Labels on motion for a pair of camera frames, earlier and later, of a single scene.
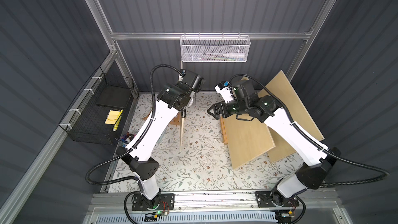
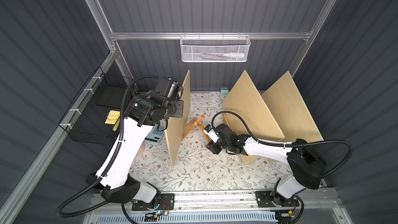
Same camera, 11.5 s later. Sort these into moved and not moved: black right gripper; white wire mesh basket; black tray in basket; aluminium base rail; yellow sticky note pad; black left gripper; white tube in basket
Moved: black right gripper; black left gripper
Not moved: aluminium base rail; black tray in basket; yellow sticky note pad; white wire mesh basket; white tube in basket
